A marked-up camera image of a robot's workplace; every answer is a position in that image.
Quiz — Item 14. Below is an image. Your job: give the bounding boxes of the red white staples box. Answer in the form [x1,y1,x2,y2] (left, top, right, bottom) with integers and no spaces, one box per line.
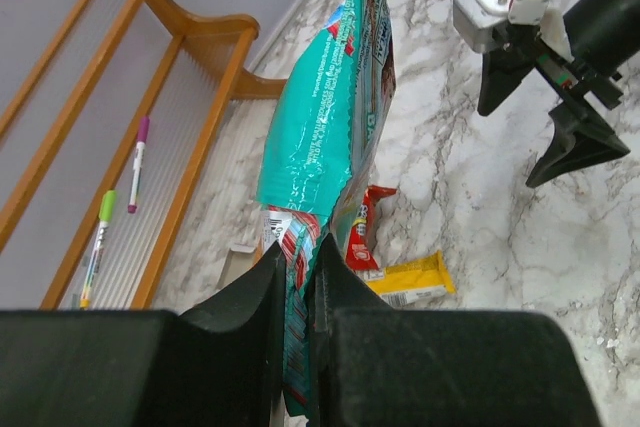
[216,210,293,290]

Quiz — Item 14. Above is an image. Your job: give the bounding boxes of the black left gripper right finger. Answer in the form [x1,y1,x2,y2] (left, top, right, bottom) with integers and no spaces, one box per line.
[310,238,600,426]

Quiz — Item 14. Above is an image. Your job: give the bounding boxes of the yellow snack bar packet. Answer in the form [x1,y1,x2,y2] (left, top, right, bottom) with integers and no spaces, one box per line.
[359,251,456,308]

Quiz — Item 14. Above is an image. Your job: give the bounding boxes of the red yellow snack packet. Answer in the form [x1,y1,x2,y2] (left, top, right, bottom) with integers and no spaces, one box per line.
[345,185,397,271]

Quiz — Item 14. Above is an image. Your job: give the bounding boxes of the teal mint candy bag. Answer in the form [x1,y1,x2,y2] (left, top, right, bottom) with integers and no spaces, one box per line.
[257,0,396,417]

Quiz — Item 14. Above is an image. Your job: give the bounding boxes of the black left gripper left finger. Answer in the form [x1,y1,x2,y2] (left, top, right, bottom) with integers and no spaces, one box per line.
[1,246,285,426]

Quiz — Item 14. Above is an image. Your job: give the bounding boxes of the pink capped marker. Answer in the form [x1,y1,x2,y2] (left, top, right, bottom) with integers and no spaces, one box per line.
[127,116,150,214]

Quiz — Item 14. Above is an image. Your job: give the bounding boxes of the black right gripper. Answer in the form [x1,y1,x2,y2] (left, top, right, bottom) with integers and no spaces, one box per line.
[477,0,639,187]

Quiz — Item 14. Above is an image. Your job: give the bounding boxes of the wooden three-tier rack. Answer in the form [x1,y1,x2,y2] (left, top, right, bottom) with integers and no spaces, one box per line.
[1,0,284,310]

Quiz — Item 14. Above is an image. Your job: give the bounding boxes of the green capped marker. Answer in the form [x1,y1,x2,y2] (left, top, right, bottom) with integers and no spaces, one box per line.
[79,190,117,310]

